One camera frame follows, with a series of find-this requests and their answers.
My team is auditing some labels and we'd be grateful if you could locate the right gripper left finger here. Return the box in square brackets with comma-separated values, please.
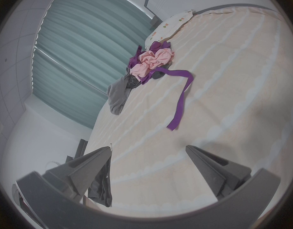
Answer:
[43, 146, 111, 201]

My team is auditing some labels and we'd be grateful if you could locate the blue-green curtain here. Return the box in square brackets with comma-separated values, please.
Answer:
[34, 0, 159, 94]
[31, 49, 109, 129]

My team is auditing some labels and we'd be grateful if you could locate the black T-shirt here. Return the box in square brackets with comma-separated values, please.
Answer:
[88, 144, 113, 207]

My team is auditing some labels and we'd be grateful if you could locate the bed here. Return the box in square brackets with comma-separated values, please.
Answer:
[83, 0, 293, 212]

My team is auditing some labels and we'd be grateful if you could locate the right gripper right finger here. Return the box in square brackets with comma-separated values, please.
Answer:
[186, 145, 252, 198]

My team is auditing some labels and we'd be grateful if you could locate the white printed pillow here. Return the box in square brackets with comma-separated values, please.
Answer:
[145, 9, 194, 49]

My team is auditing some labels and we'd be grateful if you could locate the black chest of drawers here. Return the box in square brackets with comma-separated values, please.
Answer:
[65, 139, 88, 164]

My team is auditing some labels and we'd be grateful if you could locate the grey garment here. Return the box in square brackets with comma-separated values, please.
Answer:
[107, 76, 132, 115]

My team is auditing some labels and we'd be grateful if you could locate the grey bedside table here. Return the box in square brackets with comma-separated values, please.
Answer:
[150, 17, 163, 30]

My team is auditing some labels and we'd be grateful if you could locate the pile of clothes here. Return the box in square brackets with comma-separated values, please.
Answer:
[124, 41, 194, 131]

